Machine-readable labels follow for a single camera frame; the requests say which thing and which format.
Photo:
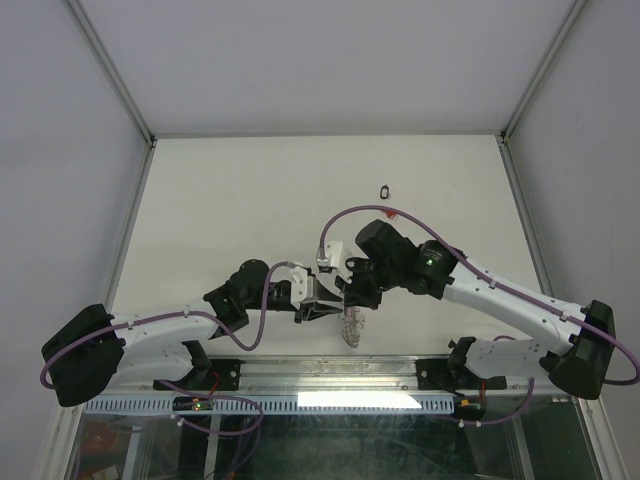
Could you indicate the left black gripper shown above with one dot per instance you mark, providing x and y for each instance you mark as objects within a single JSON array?
[{"x": 318, "y": 308}]

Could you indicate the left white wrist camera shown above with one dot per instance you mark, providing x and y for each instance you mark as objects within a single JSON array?
[{"x": 303, "y": 286}]

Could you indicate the metal disc with key rings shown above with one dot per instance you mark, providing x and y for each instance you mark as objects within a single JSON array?
[{"x": 353, "y": 321}]

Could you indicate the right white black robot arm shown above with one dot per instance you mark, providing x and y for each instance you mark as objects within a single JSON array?
[{"x": 566, "y": 343}]

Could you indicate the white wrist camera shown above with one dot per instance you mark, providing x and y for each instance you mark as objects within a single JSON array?
[
  {"x": 331, "y": 258},
  {"x": 303, "y": 286}
]

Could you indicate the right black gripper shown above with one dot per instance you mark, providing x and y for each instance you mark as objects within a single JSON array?
[{"x": 353, "y": 296}]

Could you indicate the aluminium mounting rail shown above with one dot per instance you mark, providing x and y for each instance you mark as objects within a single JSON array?
[{"x": 422, "y": 374}]

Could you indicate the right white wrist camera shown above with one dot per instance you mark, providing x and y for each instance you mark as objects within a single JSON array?
[{"x": 331, "y": 258}]

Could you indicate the white slotted cable duct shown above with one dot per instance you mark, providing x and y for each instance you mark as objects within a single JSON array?
[{"x": 304, "y": 403}]

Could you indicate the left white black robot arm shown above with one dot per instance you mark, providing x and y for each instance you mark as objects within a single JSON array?
[{"x": 97, "y": 350}]

